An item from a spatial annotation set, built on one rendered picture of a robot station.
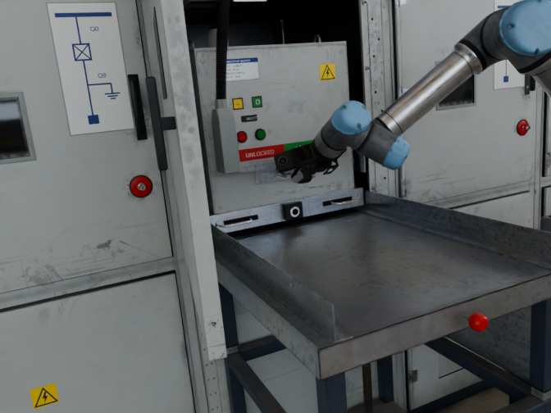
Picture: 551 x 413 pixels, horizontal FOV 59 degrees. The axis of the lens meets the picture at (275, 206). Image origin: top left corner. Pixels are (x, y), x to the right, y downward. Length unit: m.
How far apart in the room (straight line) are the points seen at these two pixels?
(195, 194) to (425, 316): 0.46
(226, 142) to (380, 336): 0.69
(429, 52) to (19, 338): 1.45
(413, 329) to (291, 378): 0.83
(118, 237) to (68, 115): 0.33
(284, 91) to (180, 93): 0.80
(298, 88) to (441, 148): 0.56
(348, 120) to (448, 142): 0.77
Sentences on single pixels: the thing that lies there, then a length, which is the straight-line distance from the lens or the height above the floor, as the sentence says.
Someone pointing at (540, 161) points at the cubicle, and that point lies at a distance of 2.18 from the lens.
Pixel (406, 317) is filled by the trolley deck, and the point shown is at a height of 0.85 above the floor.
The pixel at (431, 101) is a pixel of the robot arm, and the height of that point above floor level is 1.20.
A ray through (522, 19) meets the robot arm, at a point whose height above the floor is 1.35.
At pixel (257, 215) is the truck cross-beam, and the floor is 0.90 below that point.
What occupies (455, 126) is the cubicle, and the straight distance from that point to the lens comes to 1.81.
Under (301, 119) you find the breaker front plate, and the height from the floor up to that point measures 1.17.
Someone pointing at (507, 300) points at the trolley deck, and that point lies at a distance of 1.06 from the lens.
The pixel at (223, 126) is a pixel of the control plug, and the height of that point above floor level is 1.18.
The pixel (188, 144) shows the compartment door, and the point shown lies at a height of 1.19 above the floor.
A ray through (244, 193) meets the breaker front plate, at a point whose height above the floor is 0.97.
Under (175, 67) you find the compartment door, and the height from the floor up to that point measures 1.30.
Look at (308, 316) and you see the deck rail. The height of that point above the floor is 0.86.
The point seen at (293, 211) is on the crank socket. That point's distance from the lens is 1.50.
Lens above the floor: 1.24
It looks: 13 degrees down
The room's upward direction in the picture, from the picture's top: 5 degrees counter-clockwise
